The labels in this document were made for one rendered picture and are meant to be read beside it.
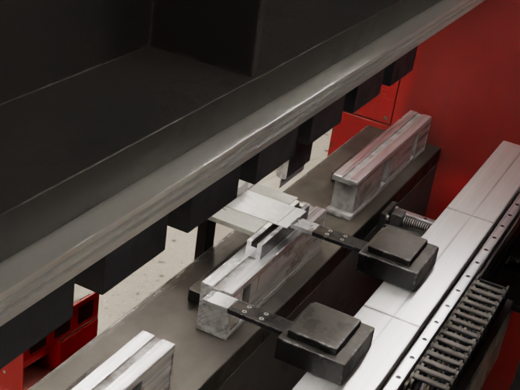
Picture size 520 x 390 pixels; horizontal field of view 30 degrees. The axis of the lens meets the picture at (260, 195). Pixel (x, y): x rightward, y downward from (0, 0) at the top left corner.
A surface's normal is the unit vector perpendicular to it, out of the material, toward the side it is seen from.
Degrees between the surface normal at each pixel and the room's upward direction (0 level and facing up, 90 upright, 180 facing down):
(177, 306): 0
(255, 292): 90
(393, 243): 0
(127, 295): 0
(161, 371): 90
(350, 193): 90
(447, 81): 90
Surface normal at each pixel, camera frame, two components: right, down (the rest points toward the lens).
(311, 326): 0.13, -0.88
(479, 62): -0.46, 0.35
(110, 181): 0.88, 0.32
